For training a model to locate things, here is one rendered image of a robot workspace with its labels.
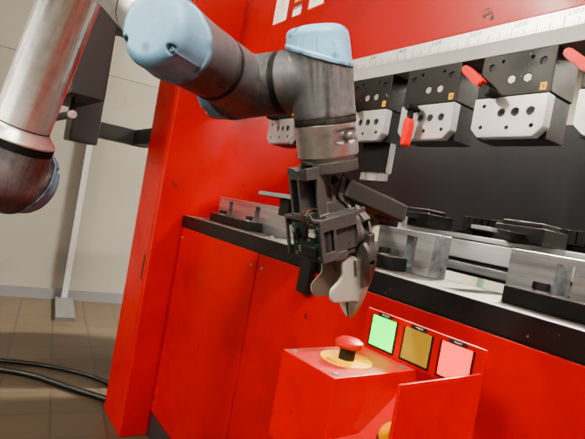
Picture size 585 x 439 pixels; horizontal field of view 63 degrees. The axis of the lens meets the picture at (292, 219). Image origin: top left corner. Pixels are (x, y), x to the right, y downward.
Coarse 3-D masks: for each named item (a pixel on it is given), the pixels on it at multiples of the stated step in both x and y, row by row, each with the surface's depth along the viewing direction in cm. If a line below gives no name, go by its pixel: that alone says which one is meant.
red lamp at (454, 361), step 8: (448, 344) 63; (440, 352) 63; (448, 352) 63; (456, 352) 62; (464, 352) 61; (472, 352) 60; (440, 360) 63; (448, 360) 62; (456, 360) 62; (464, 360) 61; (440, 368) 63; (448, 368) 62; (456, 368) 61; (464, 368) 61; (448, 376) 62
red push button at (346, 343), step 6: (342, 336) 66; (348, 336) 66; (336, 342) 65; (342, 342) 64; (348, 342) 64; (354, 342) 64; (360, 342) 65; (342, 348) 65; (348, 348) 64; (354, 348) 64; (360, 348) 64; (342, 354) 65; (348, 354) 64; (354, 354) 65; (348, 360) 64
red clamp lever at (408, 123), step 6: (408, 102) 107; (408, 108) 107; (414, 108) 107; (408, 114) 107; (408, 120) 107; (408, 126) 107; (402, 132) 107; (408, 132) 107; (402, 138) 107; (408, 138) 107; (402, 144) 107; (408, 144) 108
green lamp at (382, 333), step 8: (376, 320) 73; (384, 320) 72; (376, 328) 73; (384, 328) 71; (392, 328) 70; (376, 336) 72; (384, 336) 71; (392, 336) 70; (376, 344) 72; (384, 344) 71; (392, 344) 70
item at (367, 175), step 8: (368, 144) 126; (376, 144) 124; (384, 144) 122; (392, 144) 120; (368, 152) 126; (376, 152) 124; (384, 152) 121; (392, 152) 121; (360, 160) 128; (368, 160) 126; (376, 160) 123; (384, 160) 121; (392, 160) 121; (360, 168) 128; (368, 168) 125; (376, 168) 123; (384, 168) 121; (360, 176) 129; (368, 176) 126; (376, 176) 124; (384, 176) 121
